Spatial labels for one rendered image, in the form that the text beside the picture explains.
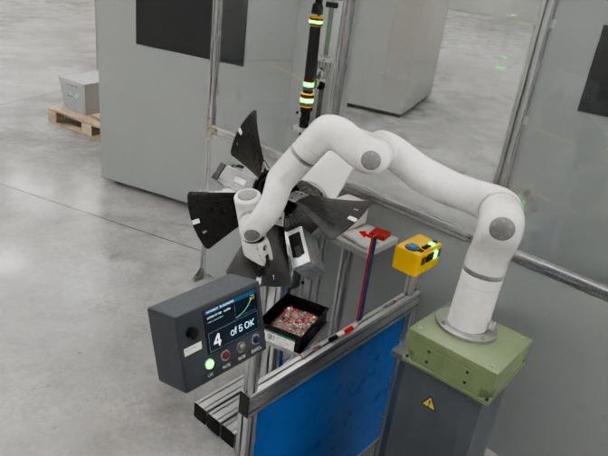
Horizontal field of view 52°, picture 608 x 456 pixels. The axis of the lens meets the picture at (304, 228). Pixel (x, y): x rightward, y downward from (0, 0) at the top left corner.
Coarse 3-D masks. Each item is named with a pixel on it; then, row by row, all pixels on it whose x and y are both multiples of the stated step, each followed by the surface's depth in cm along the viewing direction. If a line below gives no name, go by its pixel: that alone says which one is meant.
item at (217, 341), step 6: (216, 330) 144; (222, 330) 145; (210, 336) 143; (216, 336) 144; (222, 336) 146; (210, 342) 143; (216, 342) 144; (222, 342) 146; (210, 348) 143; (216, 348) 145
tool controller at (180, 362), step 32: (224, 288) 150; (256, 288) 152; (160, 320) 139; (192, 320) 138; (224, 320) 146; (256, 320) 154; (160, 352) 143; (192, 352) 139; (256, 352) 155; (192, 384) 141
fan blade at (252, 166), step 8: (256, 112) 234; (248, 120) 237; (256, 120) 233; (248, 128) 236; (256, 128) 232; (240, 136) 241; (248, 136) 236; (256, 136) 231; (240, 144) 242; (248, 144) 236; (256, 144) 231; (232, 152) 247; (240, 152) 242; (248, 152) 237; (256, 152) 231; (240, 160) 243; (248, 160) 238; (256, 160) 231; (248, 168) 240; (256, 168) 233
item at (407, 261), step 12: (408, 240) 226; (420, 240) 227; (432, 240) 228; (396, 252) 221; (408, 252) 218; (420, 252) 218; (396, 264) 223; (408, 264) 219; (420, 264) 219; (432, 264) 227
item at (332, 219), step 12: (300, 204) 212; (312, 204) 212; (324, 204) 212; (336, 204) 212; (348, 204) 212; (360, 204) 211; (312, 216) 207; (324, 216) 206; (336, 216) 206; (360, 216) 206; (324, 228) 203; (336, 228) 202; (348, 228) 202
